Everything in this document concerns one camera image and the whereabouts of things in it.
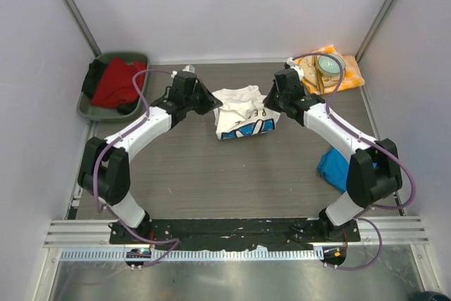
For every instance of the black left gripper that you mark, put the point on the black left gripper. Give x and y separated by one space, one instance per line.
210 101

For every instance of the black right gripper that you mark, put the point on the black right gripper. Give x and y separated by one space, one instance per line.
270 102

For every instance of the white flower print t-shirt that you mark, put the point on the white flower print t-shirt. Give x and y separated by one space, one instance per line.
242 113

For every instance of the blue t-shirt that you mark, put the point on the blue t-shirt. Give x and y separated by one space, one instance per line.
333 168

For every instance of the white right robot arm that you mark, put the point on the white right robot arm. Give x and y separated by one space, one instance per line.
373 173

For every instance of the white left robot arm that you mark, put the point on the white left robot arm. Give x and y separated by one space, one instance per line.
105 167

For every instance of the beige decorated plate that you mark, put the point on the beige decorated plate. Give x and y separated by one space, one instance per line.
307 64

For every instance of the gold cutlery piece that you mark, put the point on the gold cutlery piece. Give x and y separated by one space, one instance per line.
319 80

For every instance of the light green bowl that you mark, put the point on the light green bowl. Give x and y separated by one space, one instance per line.
331 65

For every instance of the orange checkered cloth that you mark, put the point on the orange checkered cloth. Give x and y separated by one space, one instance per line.
352 78

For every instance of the red t-shirt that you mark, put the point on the red t-shirt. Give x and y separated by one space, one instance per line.
115 89

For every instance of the grey plastic tray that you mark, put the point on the grey plastic tray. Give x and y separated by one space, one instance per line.
92 113

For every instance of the black t-shirt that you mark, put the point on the black t-shirt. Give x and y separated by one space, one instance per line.
92 77

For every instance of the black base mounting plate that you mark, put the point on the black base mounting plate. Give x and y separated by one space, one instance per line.
236 235

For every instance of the white slotted cable duct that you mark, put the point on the white slotted cable duct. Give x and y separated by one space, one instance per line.
116 254

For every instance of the aluminium frame rail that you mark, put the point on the aluminium frame rail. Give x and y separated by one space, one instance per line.
394 230

